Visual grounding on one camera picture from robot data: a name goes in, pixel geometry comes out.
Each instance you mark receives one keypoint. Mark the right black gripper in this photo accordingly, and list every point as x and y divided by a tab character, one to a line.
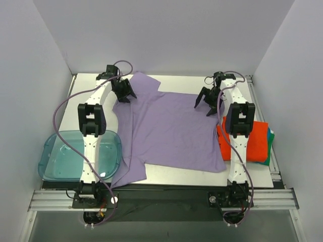
209	96

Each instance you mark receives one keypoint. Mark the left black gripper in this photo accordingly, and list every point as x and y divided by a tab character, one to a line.
123	91

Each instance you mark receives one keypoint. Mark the purple t shirt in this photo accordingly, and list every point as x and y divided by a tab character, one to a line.
163	128

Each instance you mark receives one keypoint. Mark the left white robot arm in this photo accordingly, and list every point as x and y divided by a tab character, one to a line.
92	125

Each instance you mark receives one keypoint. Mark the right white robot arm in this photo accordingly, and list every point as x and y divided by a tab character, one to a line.
236	128

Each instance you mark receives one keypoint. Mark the folded orange t shirt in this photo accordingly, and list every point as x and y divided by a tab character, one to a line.
257	146

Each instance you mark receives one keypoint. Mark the folded green t shirt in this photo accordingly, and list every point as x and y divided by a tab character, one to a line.
269	149

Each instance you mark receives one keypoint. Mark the teal transparent plastic bin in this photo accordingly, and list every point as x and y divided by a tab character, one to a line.
59	163

